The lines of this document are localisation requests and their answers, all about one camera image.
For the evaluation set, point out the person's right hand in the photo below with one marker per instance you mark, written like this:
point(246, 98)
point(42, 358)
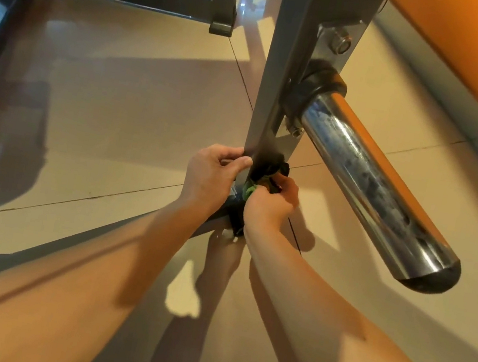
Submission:
point(266, 209)

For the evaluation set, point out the person's left hand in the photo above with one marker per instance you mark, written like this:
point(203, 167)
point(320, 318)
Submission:
point(210, 178)

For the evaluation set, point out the green cleaning cloth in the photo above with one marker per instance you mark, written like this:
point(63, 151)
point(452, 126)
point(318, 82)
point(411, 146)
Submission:
point(249, 191)

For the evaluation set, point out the grey steel gym machine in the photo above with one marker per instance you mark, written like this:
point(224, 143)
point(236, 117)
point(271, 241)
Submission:
point(284, 57)

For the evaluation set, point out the person's right forearm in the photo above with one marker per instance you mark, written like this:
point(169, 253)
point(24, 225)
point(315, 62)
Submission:
point(348, 345)

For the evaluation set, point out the person's left forearm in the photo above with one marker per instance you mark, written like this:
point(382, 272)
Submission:
point(53, 293)

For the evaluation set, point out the chrome weight storage peg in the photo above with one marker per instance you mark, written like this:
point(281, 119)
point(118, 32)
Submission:
point(374, 198)

